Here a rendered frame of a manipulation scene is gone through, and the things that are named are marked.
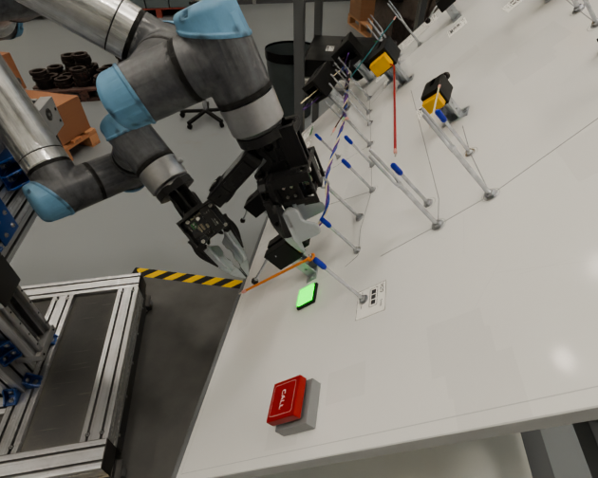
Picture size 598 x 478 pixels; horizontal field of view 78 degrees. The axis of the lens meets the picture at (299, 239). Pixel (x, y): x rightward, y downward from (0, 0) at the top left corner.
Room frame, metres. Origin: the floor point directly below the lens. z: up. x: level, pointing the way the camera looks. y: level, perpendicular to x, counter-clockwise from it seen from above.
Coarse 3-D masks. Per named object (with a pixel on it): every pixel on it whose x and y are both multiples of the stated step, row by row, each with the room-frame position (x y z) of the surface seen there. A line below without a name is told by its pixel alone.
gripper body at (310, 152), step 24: (288, 120) 0.47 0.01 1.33; (240, 144) 0.45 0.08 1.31; (264, 144) 0.43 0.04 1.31; (288, 144) 0.44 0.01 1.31; (264, 168) 0.45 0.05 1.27; (288, 168) 0.45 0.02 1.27; (312, 168) 0.46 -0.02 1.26; (264, 192) 0.43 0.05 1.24; (288, 192) 0.44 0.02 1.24; (312, 192) 0.43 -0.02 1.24
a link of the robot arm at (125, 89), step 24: (144, 48) 0.49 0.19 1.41; (168, 48) 0.45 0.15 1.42; (120, 72) 0.44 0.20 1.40; (144, 72) 0.44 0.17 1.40; (168, 72) 0.43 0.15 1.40; (120, 96) 0.43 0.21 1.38; (144, 96) 0.43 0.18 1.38; (168, 96) 0.43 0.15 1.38; (192, 96) 0.44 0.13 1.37; (120, 120) 0.43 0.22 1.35; (144, 120) 0.43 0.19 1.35
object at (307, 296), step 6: (306, 288) 0.41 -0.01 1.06; (312, 288) 0.40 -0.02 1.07; (300, 294) 0.41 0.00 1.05; (306, 294) 0.40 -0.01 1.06; (312, 294) 0.39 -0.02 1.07; (300, 300) 0.39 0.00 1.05; (306, 300) 0.38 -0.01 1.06; (312, 300) 0.38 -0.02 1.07; (300, 306) 0.38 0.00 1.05; (306, 306) 0.38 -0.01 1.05
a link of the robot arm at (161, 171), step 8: (160, 160) 0.56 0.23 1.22; (168, 160) 0.56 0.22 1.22; (176, 160) 0.57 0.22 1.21; (152, 168) 0.54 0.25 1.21; (160, 168) 0.55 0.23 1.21; (168, 168) 0.55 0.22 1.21; (176, 168) 0.56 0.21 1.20; (184, 168) 0.58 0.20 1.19; (144, 176) 0.54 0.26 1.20; (152, 176) 0.54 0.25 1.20; (160, 176) 0.54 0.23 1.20; (168, 176) 0.54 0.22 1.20; (176, 176) 0.55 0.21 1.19; (144, 184) 0.54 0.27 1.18; (152, 184) 0.53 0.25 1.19; (160, 184) 0.53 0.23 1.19; (168, 184) 0.53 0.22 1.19; (152, 192) 0.53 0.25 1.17
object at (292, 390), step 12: (276, 384) 0.23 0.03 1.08; (288, 384) 0.22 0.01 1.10; (300, 384) 0.22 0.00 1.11; (276, 396) 0.21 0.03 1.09; (288, 396) 0.20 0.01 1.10; (300, 396) 0.20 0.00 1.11; (276, 408) 0.20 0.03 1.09; (288, 408) 0.19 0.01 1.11; (300, 408) 0.19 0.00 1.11; (276, 420) 0.18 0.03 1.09; (288, 420) 0.18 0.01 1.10
